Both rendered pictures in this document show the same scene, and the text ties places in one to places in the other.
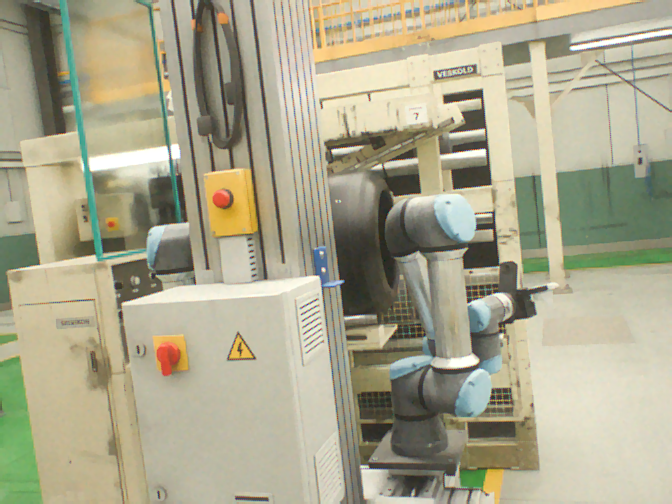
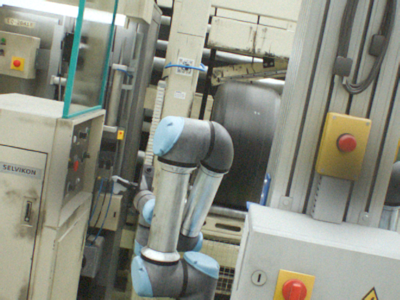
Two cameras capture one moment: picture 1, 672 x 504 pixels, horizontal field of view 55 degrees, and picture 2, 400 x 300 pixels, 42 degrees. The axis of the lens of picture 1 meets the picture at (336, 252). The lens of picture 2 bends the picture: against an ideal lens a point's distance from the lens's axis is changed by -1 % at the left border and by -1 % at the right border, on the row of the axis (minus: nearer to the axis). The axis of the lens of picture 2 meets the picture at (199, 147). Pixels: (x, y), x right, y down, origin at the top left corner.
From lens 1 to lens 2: 0.90 m
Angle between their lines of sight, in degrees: 17
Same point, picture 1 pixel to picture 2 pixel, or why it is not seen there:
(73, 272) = (31, 121)
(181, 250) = (196, 147)
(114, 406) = (37, 257)
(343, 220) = (259, 131)
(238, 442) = not seen: outside the picture
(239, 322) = (378, 279)
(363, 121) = (269, 43)
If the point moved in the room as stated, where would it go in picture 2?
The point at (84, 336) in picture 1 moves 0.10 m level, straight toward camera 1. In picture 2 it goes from (25, 186) to (36, 194)
